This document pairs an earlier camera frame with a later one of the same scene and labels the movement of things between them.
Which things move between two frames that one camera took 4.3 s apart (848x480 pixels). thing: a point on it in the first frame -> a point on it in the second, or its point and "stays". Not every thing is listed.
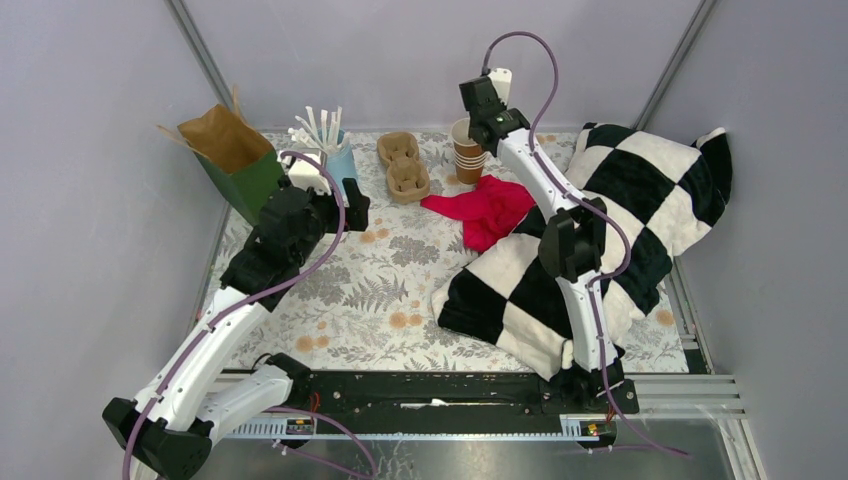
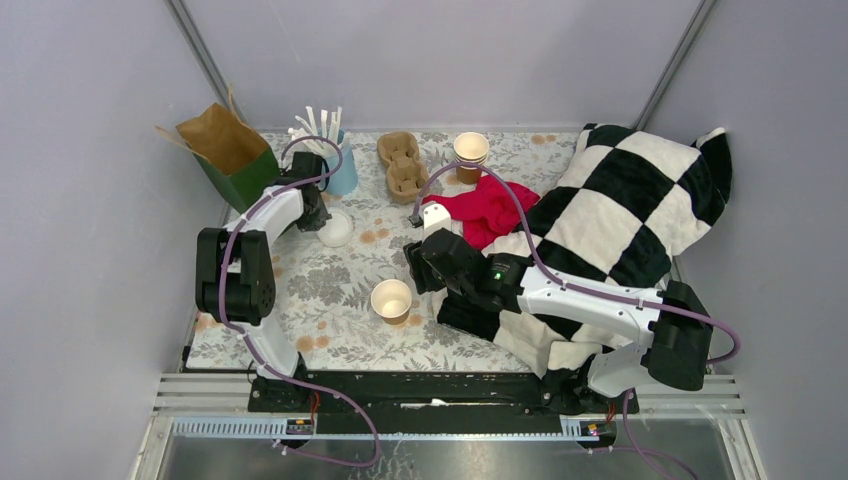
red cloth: x=488 y=214 stays
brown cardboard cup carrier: x=407 y=178 stays
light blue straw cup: x=341 y=162 stays
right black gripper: x=503 y=106 -> x=419 y=270
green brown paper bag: x=236 y=152 stays
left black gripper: x=355 y=215 -> x=315 y=221
